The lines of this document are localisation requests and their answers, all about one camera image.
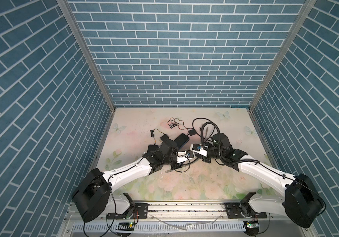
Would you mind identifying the black network switch blue ports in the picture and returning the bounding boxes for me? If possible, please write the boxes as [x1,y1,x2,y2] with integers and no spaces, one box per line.
[147,145,159,153]

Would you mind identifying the black power adapter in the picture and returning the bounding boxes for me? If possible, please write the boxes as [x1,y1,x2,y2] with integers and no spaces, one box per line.
[150,128,169,145]
[166,117,197,137]

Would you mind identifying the black ethernet cable gold plug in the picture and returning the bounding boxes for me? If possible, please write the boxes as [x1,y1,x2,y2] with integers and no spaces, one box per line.
[191,117,217,140]

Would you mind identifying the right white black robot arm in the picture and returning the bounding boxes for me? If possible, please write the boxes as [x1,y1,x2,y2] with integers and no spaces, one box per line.
[193,133,326,228]

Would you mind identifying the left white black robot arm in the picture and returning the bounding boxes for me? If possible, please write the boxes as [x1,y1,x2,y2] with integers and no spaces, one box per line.
[72,139,194,223]

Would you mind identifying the grey ethernet cable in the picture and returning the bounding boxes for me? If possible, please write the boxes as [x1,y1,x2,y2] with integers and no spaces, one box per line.
[164,124,209,174]

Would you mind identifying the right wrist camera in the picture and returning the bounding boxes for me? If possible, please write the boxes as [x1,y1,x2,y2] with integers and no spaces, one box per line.
[190,144,208,158]

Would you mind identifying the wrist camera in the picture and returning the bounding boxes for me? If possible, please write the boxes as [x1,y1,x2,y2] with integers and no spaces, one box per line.
[177,151,195,162]
[190,144,208,158]

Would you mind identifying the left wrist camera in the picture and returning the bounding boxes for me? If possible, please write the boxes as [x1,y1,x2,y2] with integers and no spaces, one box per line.
[177,151,195,162]

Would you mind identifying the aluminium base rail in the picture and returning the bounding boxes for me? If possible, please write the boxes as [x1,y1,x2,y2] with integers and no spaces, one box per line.
[58,200,317,237]

